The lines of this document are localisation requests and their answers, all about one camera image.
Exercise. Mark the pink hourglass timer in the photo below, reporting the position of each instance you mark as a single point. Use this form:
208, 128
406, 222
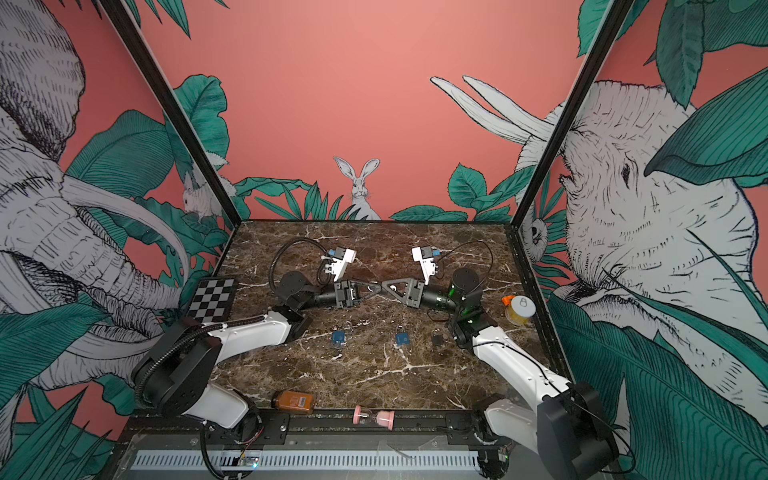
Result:
363, 416

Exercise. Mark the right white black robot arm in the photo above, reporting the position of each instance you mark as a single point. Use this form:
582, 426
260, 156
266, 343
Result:
562, 422

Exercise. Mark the black white checkerboard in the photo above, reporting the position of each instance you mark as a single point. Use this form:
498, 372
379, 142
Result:
212, 299

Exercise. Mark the amber brown bottle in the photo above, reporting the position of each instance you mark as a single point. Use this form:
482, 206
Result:
293, 401

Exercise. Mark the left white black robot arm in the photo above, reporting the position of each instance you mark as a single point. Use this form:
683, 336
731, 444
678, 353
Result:
174, 378

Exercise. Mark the blue padlock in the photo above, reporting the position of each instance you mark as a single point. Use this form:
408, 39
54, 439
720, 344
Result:
338, 338
402, 339

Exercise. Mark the black frame post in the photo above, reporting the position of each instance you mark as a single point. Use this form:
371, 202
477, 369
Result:
610, 26
128, 31

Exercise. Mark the black mounting rail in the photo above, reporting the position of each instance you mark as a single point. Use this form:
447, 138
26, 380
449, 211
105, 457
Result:
459, 427

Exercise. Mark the left black frame post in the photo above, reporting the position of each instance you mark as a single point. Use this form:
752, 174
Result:
128, 31

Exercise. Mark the white perforated strip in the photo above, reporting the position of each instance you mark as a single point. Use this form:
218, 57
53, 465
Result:
305, 460

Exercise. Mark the right black frame post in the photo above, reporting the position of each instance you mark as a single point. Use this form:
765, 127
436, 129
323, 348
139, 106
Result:
610, 26

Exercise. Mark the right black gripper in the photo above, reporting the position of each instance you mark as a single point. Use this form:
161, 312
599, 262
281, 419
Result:
426, 296

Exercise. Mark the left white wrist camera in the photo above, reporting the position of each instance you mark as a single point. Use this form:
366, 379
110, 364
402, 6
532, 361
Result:
336, 261

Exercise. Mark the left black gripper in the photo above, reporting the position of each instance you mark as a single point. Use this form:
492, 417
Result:
374, 290

